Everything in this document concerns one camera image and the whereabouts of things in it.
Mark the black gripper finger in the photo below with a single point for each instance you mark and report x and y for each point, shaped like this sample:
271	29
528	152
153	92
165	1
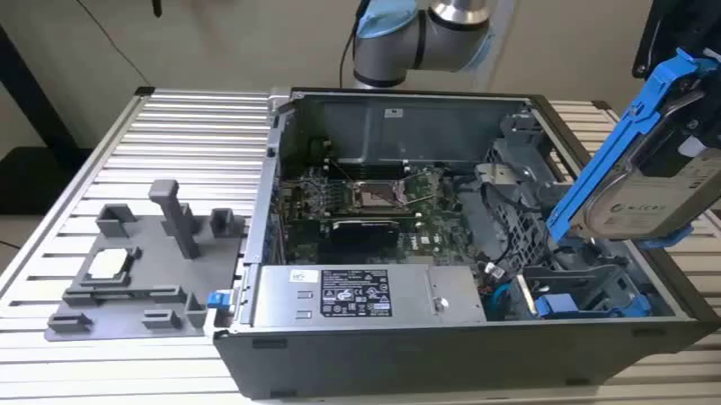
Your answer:
681	154

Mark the hard disk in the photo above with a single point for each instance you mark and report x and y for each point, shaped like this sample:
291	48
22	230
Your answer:
608	169

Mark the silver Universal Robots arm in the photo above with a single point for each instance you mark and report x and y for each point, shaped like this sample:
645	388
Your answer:
389	50

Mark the grey metal disk bay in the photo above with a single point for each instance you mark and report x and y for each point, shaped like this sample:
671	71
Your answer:
518	198

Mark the blue disk carrier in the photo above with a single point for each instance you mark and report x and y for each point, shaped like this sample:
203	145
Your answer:
554	306

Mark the green motherboard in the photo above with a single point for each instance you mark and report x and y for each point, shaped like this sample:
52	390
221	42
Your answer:
440	240

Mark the CPU socket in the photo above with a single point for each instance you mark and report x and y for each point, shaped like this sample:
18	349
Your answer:
377	195

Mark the RAM slots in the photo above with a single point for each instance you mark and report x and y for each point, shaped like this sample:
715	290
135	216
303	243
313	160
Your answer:
366	169

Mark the black graphics card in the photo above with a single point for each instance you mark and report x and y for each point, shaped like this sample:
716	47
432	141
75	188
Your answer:
361	234

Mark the black open PC case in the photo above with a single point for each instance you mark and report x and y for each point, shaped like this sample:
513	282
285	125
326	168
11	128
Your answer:
394	358

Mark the silver power supply unit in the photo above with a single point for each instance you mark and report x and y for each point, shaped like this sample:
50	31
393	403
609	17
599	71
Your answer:
282	291

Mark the blue case latch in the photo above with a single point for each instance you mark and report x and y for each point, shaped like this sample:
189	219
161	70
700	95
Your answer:
217	300

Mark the grey parts rack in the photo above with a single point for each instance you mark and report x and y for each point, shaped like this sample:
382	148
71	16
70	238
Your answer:
158	274

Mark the silver CPU chip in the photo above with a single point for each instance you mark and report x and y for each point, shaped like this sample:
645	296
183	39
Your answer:
110	263

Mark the dark furniture panel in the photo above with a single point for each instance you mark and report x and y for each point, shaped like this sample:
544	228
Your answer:
28	126

